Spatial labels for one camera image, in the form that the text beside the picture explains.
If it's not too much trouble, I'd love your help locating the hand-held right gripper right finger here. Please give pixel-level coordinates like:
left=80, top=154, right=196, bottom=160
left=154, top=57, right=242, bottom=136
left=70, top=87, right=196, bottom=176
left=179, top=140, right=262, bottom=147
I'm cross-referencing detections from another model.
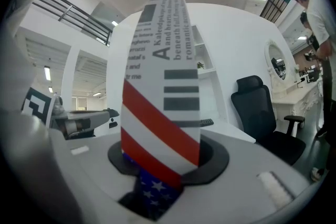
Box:
left=162, top=131, right=312, bottom=224

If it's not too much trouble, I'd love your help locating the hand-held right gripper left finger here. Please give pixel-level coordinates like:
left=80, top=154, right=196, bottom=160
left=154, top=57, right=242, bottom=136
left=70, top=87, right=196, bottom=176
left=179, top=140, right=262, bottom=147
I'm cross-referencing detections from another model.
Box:
left=51, top=130, right=148, bottom=224

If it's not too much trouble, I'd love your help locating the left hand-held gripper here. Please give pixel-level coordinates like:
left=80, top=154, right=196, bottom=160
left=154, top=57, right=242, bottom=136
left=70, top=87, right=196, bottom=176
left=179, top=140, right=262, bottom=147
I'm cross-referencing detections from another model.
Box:
left=20, top=86, right=120, bottom=140

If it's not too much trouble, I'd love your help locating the white shelf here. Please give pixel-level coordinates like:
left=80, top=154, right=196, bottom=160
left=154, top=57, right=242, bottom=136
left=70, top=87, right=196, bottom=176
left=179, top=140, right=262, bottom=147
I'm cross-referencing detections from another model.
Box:
left=191, top=24, right=228, bottom=124

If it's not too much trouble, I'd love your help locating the black office chair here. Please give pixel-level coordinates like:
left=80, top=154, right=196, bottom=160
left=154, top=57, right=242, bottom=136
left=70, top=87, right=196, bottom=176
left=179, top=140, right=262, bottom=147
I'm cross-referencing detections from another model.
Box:
left=230, top=75, right=307, bottom=166

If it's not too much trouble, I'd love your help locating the white ornate vanity table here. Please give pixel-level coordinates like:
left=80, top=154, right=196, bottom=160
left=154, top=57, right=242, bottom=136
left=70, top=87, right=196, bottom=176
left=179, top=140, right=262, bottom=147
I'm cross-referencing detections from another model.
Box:
left=270, top=80, right=326, bottom=130

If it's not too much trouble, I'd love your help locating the white oval framed mirror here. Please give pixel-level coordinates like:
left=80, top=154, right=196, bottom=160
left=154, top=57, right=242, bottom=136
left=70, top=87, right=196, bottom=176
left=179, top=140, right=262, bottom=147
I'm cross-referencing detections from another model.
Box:
left=264, top=39, right=290, bottom=82

